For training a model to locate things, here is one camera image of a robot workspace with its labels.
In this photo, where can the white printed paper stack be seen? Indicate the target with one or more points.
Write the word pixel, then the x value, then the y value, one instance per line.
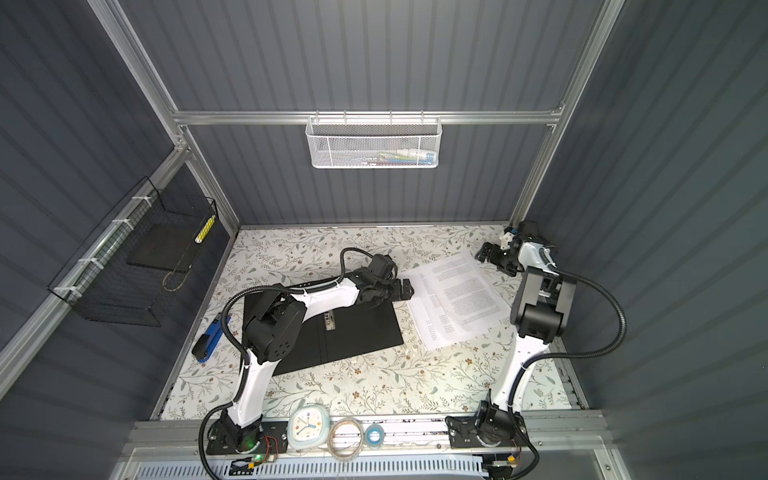
pixel 454 301

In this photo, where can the blue folder black inside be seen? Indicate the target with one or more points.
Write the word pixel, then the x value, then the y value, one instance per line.
pixel 354 336

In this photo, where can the clear tape roll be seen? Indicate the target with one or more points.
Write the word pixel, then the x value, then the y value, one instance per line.
pixel 346 439

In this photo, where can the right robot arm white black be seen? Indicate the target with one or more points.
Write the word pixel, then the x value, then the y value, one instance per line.
pixel 539 314

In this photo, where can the metal folder lever clip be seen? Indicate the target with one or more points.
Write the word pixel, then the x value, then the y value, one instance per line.
pixel 329 321

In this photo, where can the yellow marker pen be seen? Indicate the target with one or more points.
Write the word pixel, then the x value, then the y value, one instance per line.
pixel 205 229

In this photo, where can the black wire basket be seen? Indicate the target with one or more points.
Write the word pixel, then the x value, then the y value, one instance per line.
pixel 133 270

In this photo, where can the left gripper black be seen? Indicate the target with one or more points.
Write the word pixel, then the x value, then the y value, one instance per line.
pixel 397 293

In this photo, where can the white wire mesh basket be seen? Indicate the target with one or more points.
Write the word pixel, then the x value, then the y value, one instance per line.
pixel 333 144

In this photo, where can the pens in white basket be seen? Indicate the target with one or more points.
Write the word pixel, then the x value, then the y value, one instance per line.
pixel 412 157

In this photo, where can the black notebook in basket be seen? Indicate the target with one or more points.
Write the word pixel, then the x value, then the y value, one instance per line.
pixel 166 247

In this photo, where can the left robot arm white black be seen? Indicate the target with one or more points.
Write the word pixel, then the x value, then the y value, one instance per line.
pixel 240 419

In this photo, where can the blue stapler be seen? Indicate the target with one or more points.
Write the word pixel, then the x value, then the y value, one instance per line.
pixel 207 341

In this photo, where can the small blue tape roll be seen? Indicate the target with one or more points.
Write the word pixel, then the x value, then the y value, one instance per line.
pixel 374 436

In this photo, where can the mint alarm clock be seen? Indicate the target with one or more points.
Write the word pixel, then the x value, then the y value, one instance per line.
pixel 308 427

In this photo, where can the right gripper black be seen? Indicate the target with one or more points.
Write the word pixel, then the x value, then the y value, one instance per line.
pixel 498 250

